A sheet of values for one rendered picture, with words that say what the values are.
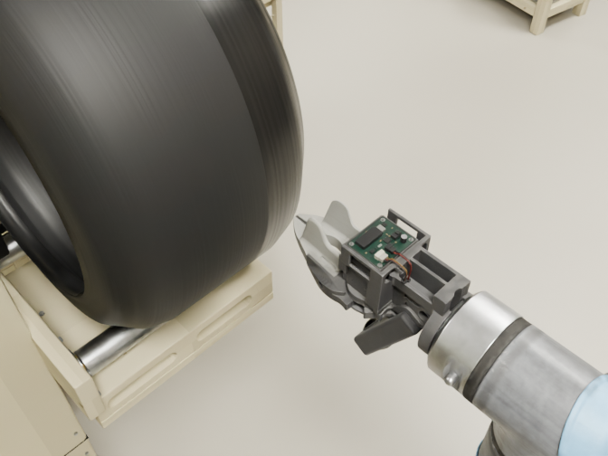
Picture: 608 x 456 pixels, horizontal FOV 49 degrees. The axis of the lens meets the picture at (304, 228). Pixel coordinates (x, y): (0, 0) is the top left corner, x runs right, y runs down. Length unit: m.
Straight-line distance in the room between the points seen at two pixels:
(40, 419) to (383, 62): 2.38
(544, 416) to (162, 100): 0.45
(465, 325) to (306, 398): 1.42
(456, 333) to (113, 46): 0.42
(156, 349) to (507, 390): 0.63
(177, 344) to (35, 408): 0.24
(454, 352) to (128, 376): 0.60
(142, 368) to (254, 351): 1.03
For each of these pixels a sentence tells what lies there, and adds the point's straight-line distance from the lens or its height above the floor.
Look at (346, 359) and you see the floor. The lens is 2.07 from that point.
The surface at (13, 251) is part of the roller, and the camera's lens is 1.22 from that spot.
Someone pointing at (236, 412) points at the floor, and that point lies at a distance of 1.99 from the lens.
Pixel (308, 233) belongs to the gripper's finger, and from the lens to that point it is 0.70.
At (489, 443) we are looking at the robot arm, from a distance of 0.69.
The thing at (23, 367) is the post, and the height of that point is 0.90.
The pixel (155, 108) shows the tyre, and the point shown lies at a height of 1.35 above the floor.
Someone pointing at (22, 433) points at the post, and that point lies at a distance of 1.20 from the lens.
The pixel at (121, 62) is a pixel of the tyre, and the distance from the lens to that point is 0.69.
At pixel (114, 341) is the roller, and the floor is 0.92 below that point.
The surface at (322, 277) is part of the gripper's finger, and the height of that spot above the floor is 1.22.
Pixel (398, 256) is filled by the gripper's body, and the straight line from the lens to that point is 0.64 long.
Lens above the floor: 1.77
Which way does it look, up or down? 48 degrees down
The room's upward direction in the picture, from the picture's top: straight up
